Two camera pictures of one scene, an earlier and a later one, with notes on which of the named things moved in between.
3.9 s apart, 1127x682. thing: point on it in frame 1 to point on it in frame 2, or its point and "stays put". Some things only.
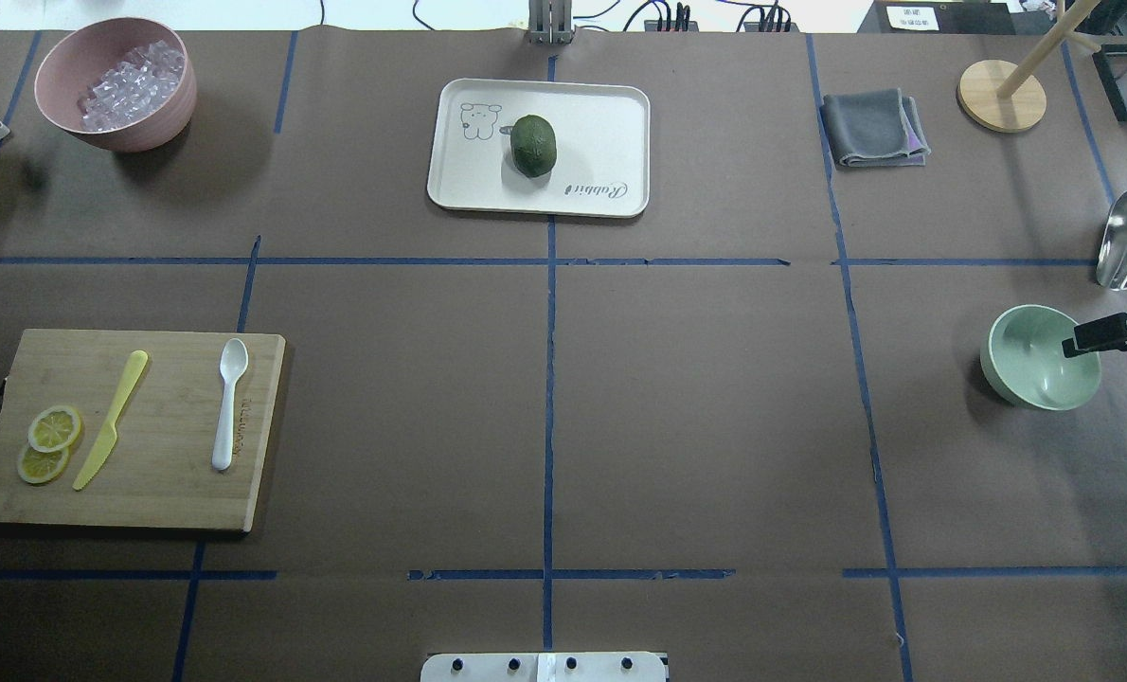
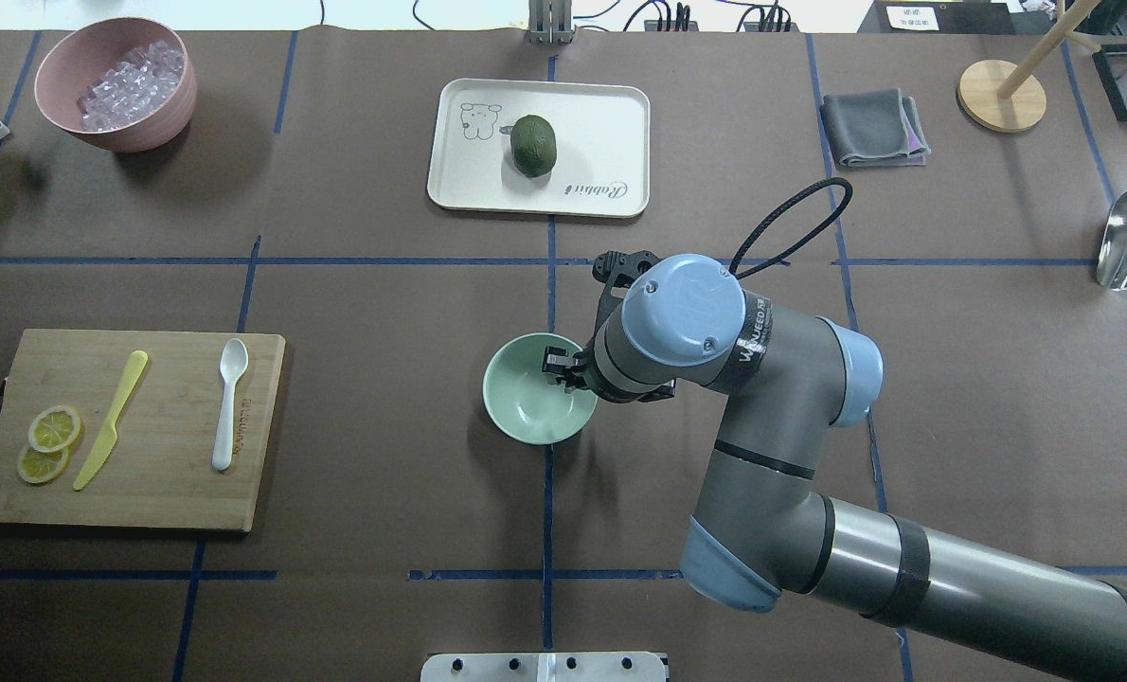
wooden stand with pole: x=1004 y=97 stays put
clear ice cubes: x=139 y=86 stays put
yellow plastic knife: x=110 y=432 stays put
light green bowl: x=1023 y=361 to x=528 y=404
